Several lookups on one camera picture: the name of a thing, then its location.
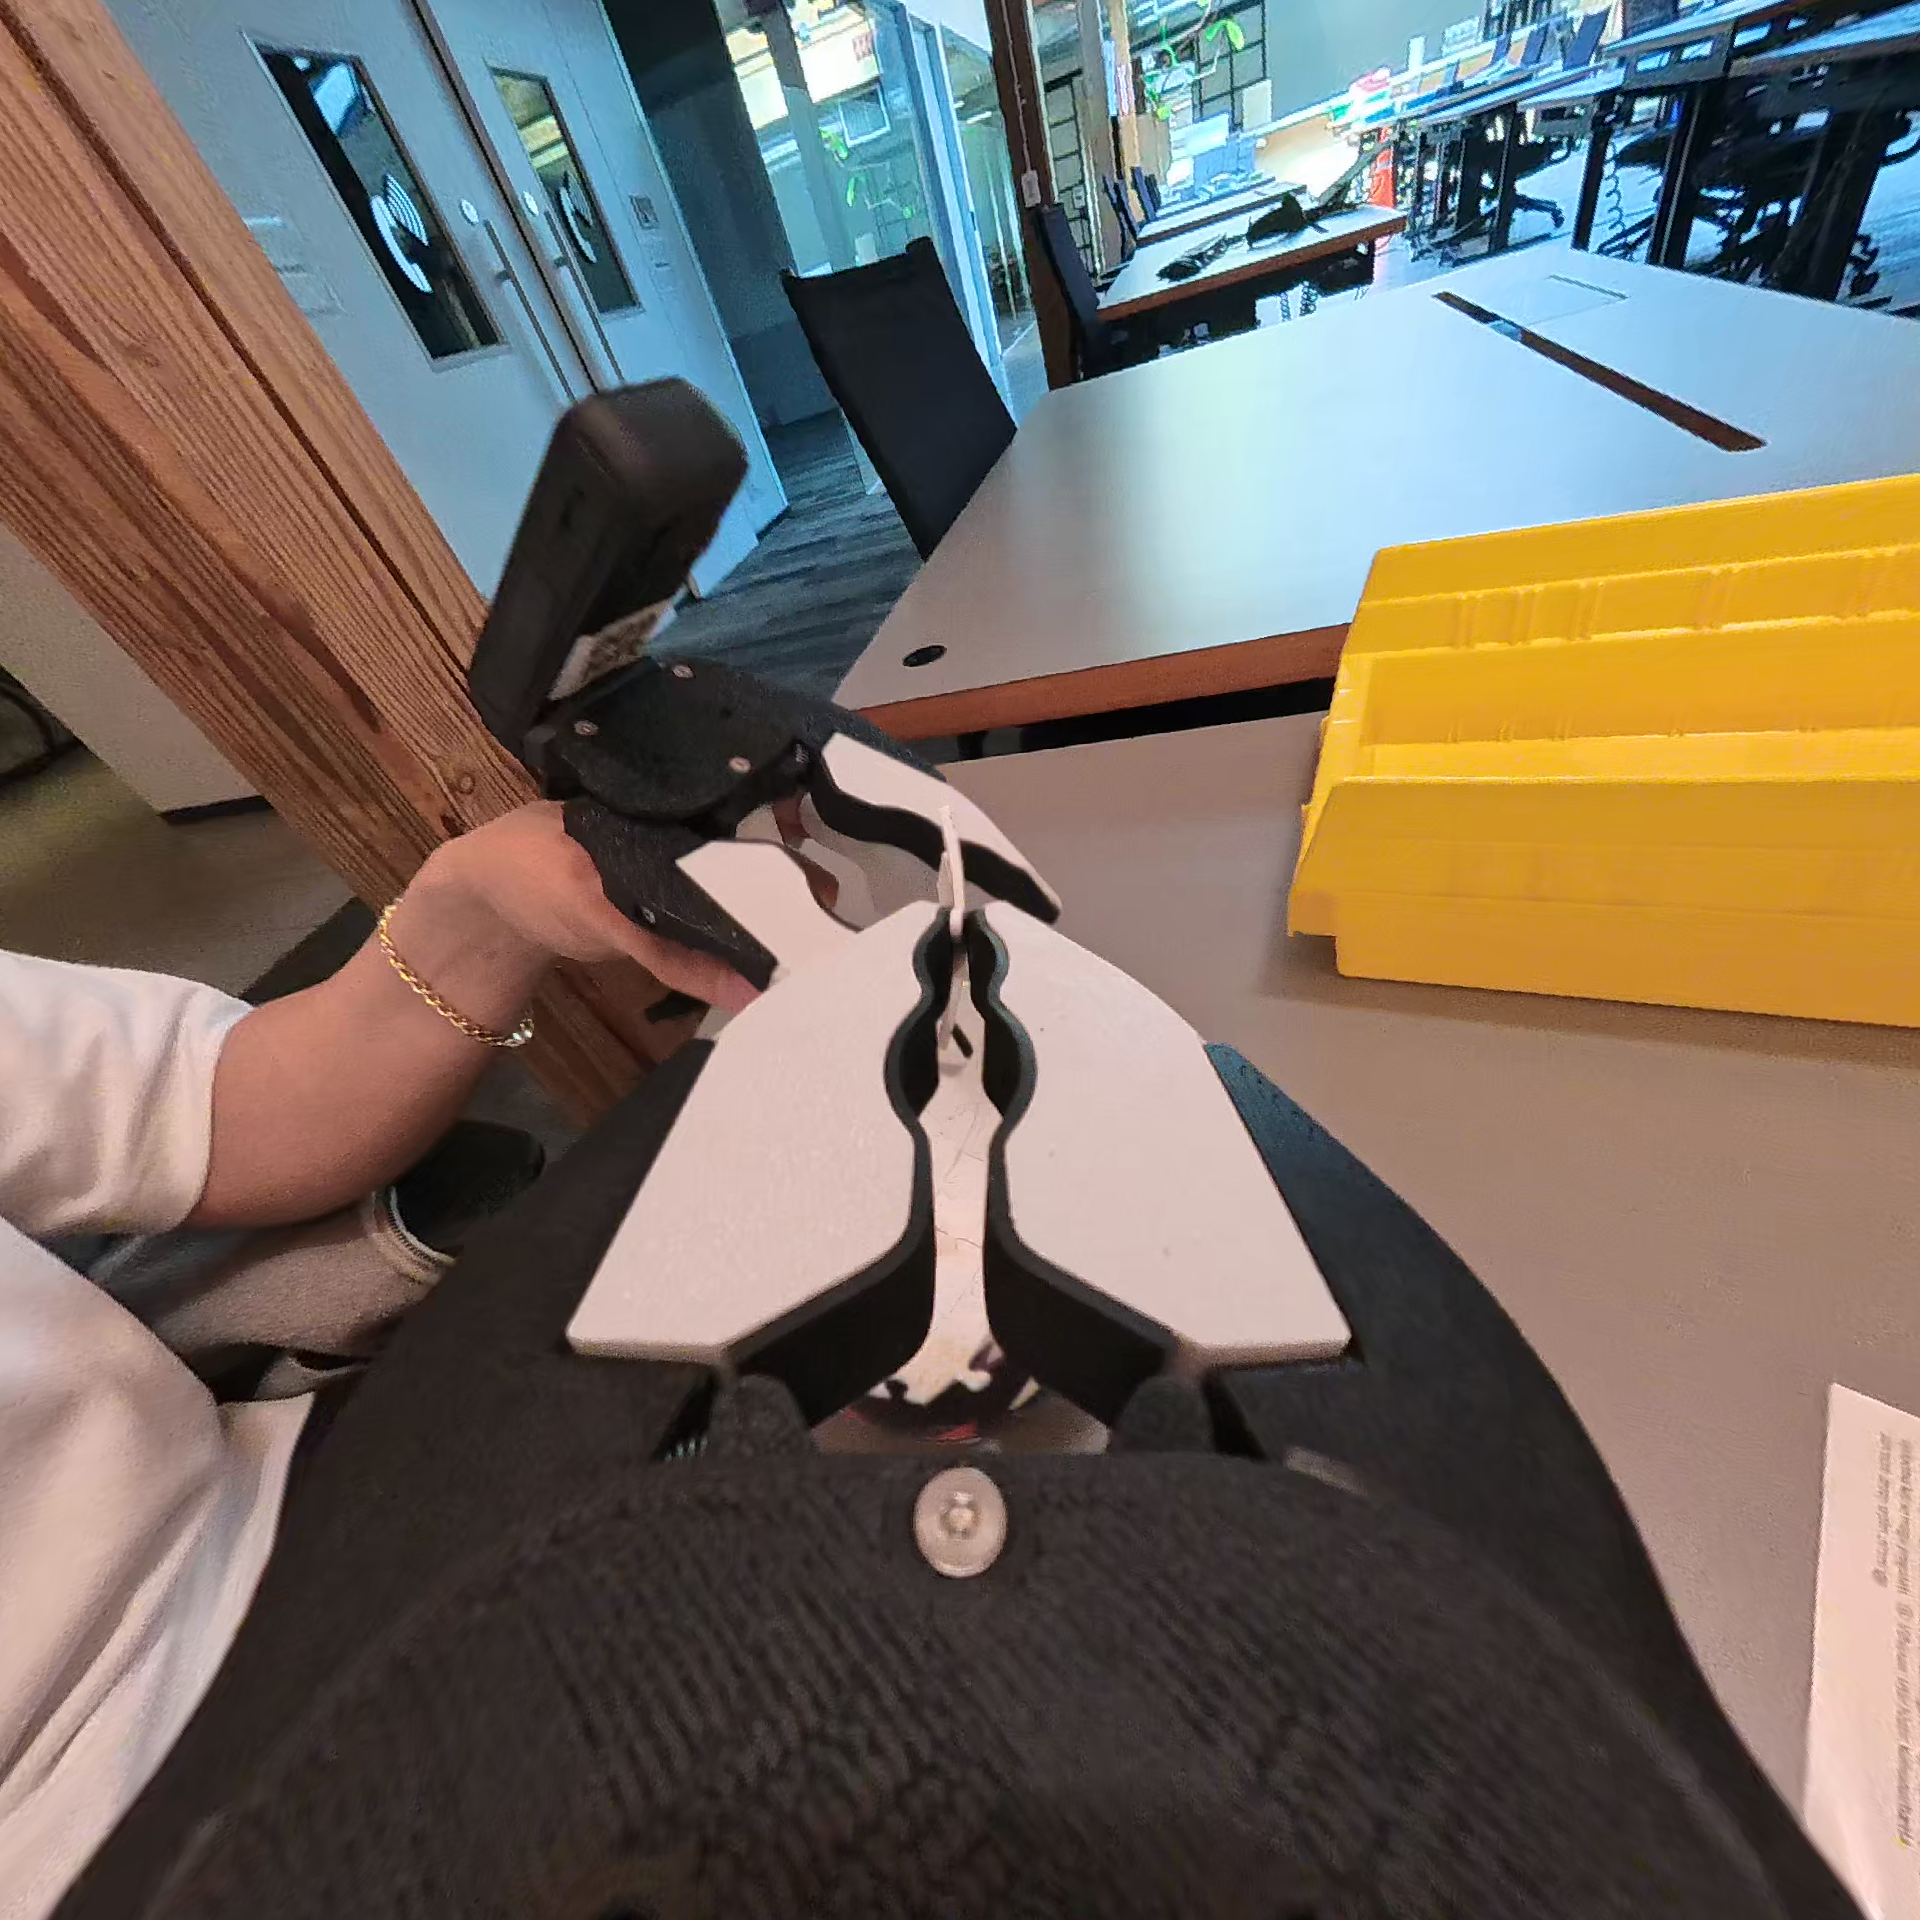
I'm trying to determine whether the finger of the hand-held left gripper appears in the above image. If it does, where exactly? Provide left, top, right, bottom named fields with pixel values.
left=808, top=731, right=1065, bottom=923
left=674, top=802, right=924, bottom=994

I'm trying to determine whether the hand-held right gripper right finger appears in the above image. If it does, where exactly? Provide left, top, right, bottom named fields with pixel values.
left=961, top=907, right=1355, bottom=1425

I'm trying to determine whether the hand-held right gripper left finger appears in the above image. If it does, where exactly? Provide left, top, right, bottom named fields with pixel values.
left=565, top=903, right=970, bottom=1426

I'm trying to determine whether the partly built puzzle ball shell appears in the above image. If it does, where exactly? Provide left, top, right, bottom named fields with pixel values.
left=817, top=959, right=1113, bottom=1454

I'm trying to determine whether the person's left forearm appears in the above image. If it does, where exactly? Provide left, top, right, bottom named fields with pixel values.
left=188, top=900, right=528, bottom=1235

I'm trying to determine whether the person's left hand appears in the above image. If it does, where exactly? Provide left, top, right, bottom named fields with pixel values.
left=397, top=802, right=768, bottom=1025

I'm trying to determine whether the white door with window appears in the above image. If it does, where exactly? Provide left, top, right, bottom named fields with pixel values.
left=96, top=0, right=601, bottom=602
left=421, top=0, right=789, bottom=589

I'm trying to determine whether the black chair armrest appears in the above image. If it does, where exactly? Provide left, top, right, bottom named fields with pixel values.
left=394, top=1123, right=546, bottom=1251

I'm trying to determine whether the black office chair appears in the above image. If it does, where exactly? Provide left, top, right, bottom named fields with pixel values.
left=779, top=237, right=1021, bottom=561
left=1032, top=199, right=1134, bottom=385

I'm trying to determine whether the grey desk with wooden edge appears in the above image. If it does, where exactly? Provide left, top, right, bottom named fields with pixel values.
left=832, top=247, right=1920, bottom=740

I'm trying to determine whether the beige zipped jacket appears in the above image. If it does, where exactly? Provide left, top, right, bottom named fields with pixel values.
left=82, top=1185, right=452, bottom=1361

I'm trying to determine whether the yellow plastic bin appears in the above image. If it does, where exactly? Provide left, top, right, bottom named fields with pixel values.
left=1288, top=473, right=1920, bottom=1031

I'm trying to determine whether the long background desk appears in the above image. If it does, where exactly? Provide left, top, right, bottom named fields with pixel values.
left=1096, top=181, right=1412, bottom=325

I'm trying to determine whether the person's white shirt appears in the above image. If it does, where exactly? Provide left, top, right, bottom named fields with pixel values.
left=0, top=951, right=324, bottom=1920

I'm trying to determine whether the hanging green plant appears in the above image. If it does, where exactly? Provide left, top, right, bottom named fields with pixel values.
left=1132, top=0, right=1256, bottom=114

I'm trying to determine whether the white instruction leaflet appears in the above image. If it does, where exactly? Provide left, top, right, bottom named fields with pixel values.
left=1798, top=1380, right=1920, bottom=1920

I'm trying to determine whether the row of black desks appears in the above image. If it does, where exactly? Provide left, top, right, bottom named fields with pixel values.
left=1387, top=0, right=1920, bottom=308

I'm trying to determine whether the gold chain bracelet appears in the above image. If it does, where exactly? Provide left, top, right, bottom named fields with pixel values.
left=376, top=897, right=537, bottom=1049

